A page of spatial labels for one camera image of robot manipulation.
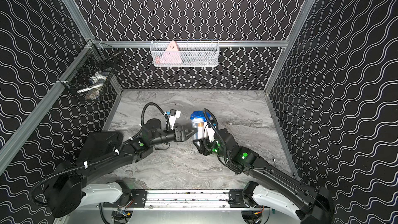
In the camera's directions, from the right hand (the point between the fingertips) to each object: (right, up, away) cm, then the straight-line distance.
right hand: (198, 138), depth 73 cm
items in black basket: (-57, +29, +12) cm, 65 cm away
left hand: (-2, +5, -4) cm, 7 cm away
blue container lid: (0, +12, -2) cm, 12 cm away
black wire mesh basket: (-65, +36, +21) cm, 77 cm away
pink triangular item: (-16, +45, +15) cm, 50 cm away
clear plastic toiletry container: (+2, +5, -12) cm, 13 cm away
